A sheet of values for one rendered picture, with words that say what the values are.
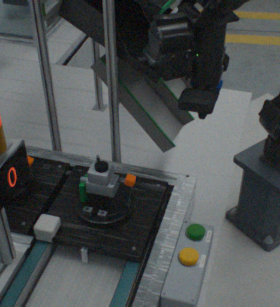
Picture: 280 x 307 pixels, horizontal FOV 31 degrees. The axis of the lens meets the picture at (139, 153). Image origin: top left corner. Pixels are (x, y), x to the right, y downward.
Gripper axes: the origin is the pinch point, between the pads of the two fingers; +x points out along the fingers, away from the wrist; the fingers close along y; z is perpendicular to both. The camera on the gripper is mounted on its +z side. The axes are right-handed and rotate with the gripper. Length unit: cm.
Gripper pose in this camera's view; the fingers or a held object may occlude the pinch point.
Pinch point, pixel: (202, 103)
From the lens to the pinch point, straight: 97.6
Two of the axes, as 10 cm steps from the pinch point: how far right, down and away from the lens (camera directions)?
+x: 0.1, 7.7, 6.3
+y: -2.9, 6.1, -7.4
